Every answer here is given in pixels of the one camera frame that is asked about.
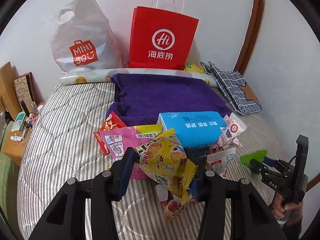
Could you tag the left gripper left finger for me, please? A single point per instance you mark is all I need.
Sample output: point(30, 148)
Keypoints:
point(64, 217)

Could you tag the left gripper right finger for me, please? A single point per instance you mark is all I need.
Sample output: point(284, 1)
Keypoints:
point(251, 218)

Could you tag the green snack packet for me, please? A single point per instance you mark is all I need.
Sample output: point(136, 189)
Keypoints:
point(258, 156)

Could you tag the pink snack packet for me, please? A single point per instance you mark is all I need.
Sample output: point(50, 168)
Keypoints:
point(118, 140)

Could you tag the yellow snack packet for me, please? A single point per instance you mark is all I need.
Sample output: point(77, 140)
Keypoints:
point(164, 160)

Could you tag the red snack packet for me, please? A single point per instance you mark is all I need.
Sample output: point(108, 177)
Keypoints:
point(112, 122)

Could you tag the person's right hand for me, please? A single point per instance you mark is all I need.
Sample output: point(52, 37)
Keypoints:
point(279, 210)

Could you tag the small white red sachet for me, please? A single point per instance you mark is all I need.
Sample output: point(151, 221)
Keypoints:
point(218, 162)

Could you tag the white red strawberry snack pouch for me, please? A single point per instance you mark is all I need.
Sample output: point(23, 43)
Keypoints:
point(235, 126)

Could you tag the striped grey quilt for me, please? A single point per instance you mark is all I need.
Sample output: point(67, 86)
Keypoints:
point(62, 145)

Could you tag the wooden bedside table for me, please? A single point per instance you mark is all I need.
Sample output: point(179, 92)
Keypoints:
point(16, 140)

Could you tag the blue tissue pack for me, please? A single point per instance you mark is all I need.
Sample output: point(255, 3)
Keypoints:
point(194, 129)

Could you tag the blue plaid folded cloth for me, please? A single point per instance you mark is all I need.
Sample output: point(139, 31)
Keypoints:
point(235, 89)

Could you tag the purple towel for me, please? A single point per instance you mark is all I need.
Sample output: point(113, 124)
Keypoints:
point(139, 98)

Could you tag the yellow lemon tea pack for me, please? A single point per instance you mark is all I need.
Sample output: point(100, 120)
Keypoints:
point(194, 68)

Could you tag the white patterned rolled sheet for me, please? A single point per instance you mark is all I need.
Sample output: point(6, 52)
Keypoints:
point(104, 75)

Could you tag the white Miniso plastic bag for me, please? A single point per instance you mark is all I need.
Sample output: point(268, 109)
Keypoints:
point(82, 39)

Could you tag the red Haidilao paper bag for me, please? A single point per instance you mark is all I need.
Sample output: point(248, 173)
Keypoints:
point(160, 39)

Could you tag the brown wooden door frame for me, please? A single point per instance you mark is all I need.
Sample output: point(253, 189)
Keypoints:
point(251, 36)

